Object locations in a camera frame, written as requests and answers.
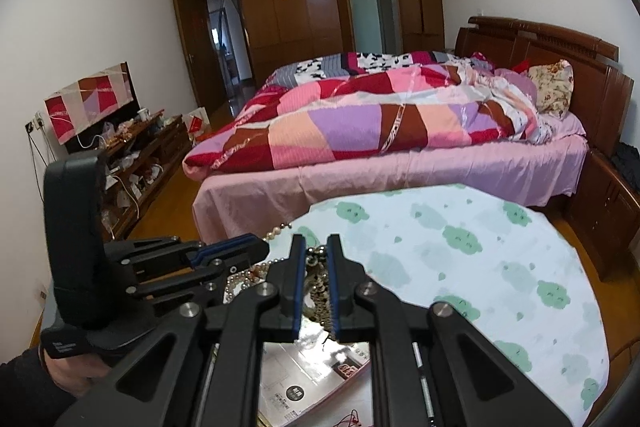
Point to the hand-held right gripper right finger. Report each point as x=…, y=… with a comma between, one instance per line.
x=334, y=292

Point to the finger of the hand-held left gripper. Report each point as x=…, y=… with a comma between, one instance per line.
x=215, y=251
x=200, y=279

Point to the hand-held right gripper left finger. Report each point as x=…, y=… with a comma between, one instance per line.
x=298, y=292

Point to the pink tin box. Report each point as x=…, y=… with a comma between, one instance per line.
x=310, y=382

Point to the person's left forearm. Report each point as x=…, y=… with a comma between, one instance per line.
x=30, y=392

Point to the person's left hand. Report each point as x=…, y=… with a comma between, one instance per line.
x=75, y=364

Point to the printed paper leaflet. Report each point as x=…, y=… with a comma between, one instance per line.
x=300, y=372

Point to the wooden television cabinet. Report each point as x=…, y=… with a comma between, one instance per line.
x=160, y=157

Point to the covered television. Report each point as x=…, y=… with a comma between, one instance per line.
x=90, y=107

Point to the red and white paper bag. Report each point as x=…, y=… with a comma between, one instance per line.
x=195, y=122

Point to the pink bed sheet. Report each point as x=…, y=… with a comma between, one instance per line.
x=400, y=177

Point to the white mug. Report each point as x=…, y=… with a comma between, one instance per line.
x=142, y=114

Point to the black television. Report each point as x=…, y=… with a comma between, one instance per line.
x=132, y=77

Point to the patchwork quilt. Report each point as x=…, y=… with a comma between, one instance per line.
x=350, y=122

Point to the wooden door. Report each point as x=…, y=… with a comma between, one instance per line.
x=187, y=47

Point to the wooden wardrobe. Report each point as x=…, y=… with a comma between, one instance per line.
x=310, y=32

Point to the wooden nightstand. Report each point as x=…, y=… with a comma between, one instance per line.
x=605, y=217

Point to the red pillow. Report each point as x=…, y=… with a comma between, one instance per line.
x=521, y=66

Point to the floral pillow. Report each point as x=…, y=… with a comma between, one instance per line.
x=552, y=87

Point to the dark clothes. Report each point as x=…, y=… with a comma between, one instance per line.
x=627, y=162

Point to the wooden bed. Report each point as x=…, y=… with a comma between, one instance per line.
x=575, y=67

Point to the wall socket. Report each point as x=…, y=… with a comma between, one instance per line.
x=35, y=123

